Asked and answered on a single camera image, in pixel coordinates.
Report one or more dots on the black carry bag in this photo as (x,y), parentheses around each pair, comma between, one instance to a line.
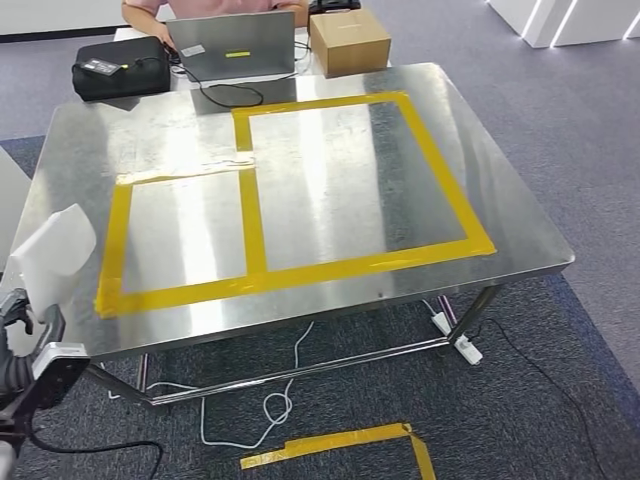
(125,83)

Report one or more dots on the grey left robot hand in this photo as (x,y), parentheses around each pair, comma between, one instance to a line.
(50,331)

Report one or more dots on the steel workbench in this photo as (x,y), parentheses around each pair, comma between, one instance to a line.
(324,185)

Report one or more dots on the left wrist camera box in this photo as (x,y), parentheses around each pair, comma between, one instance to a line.
(60,381)

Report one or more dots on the white cabinet panel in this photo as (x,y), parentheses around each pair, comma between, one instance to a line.
(12,199)

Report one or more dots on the white power strip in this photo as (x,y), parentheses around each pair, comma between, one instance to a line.
(470,351)

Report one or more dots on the yellow tape on workbench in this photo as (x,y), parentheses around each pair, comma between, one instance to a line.
(252,218)

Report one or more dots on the grey laptop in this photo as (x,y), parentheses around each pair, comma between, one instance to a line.
(235,46)

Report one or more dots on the white lit booth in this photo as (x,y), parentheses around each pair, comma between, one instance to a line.
(590,23)

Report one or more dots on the white curved plastic part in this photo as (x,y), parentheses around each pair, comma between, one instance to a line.
(50,258)

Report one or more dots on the black router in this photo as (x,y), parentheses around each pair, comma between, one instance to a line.
(335,4)

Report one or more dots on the brown cardboard box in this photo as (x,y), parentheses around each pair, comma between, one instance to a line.
(350,53)

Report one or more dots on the person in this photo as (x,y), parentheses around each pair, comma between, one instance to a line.
(200,6)

